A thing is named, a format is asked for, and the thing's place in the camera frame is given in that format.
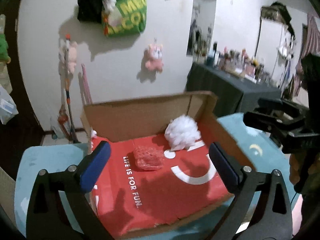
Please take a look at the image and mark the teal plush table blanket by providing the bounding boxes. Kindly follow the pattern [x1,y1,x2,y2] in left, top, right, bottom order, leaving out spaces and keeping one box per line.
[14,113,298,239]

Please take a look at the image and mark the dark green covered side table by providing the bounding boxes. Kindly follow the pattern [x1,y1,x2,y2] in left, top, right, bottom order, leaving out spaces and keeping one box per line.
[185,62,281,118]

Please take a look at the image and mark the white mesh bath pouf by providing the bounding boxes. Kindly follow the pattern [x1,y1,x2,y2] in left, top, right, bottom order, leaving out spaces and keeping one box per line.
[164,114,201,151]

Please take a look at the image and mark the red mesh sponge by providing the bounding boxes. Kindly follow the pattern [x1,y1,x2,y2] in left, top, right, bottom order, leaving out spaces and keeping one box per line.
[133,146,164,171]

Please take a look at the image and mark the red cardboard box tray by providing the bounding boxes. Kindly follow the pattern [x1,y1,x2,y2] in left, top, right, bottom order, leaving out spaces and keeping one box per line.
[81,92,252,239]

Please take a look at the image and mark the white plastic bag on door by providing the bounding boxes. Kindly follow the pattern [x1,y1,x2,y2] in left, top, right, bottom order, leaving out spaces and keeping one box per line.
[0,86,18,125]

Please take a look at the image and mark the pale pink plush toy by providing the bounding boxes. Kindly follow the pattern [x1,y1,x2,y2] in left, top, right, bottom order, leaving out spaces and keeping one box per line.
[59,36,78,74]

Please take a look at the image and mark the green plush toy on door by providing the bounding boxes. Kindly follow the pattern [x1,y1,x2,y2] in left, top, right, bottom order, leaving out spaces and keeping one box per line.
[0,34,11,63]

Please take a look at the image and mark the green tote bag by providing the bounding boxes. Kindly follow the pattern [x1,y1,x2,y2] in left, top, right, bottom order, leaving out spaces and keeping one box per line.
[101,0,147,37]

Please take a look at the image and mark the pink plush toy on wall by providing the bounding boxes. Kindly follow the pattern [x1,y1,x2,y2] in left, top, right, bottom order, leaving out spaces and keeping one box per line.
[145,43,164,73]

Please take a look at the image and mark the black bag on wall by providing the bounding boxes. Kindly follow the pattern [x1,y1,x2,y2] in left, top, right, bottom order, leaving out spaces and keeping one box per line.
[77,0,103,23]

